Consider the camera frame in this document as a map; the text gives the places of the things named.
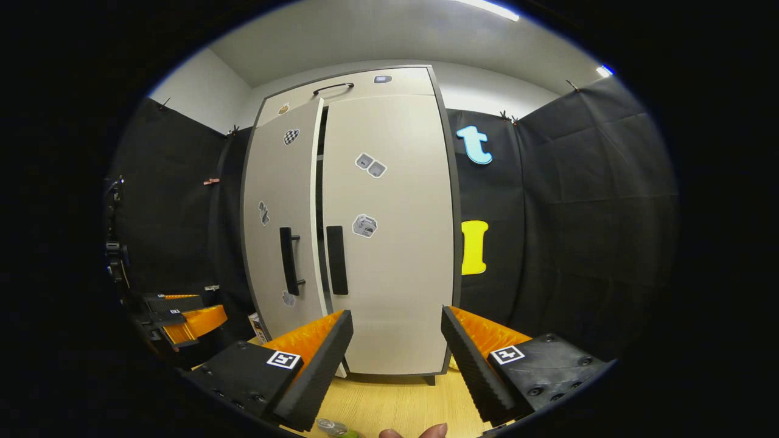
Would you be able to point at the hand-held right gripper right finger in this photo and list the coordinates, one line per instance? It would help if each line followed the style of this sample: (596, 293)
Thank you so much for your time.
(475, 377)

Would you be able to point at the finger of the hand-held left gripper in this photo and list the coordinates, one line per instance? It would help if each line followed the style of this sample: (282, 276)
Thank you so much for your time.
(195, 322)
(176, 303)

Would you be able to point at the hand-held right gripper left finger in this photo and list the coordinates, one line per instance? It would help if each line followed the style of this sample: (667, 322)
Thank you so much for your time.
(316, 377)

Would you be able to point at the green label clear bottle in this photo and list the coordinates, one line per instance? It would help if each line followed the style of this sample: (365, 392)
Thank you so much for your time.
(335, 427)

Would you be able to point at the grey and white cabinet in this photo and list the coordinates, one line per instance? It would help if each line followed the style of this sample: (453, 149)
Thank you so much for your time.
(457, 255)

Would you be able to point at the white cabinet drawer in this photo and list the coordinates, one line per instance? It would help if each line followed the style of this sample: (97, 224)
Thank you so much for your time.
(401, 85)

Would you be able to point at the small white carton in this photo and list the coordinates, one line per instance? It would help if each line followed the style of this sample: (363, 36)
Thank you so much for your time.
(258, 328)

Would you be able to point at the black backdrop cloth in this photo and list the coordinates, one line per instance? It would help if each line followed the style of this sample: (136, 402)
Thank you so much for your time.
(578, 243)

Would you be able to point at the small ceiling light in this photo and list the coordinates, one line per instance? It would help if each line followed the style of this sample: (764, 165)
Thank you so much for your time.
(605, 70)

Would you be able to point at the long ceiling light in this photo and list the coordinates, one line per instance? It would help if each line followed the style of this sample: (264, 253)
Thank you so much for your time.
(487, 9)

